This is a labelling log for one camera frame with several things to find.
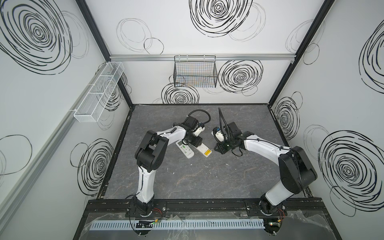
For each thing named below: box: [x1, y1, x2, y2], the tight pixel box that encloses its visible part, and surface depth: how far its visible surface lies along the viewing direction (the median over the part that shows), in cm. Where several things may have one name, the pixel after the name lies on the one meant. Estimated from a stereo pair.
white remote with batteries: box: [191, 142, 213, 158], surface depth 95 cm
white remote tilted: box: [175, 139, 195, 159], surface depth 95 cm
